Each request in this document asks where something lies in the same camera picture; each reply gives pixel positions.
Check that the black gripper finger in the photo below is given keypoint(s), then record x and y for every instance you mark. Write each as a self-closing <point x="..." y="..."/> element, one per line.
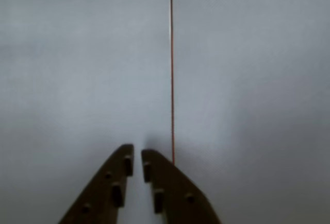
<point x="180" y="195"/>
<point x="103" y="195"/>

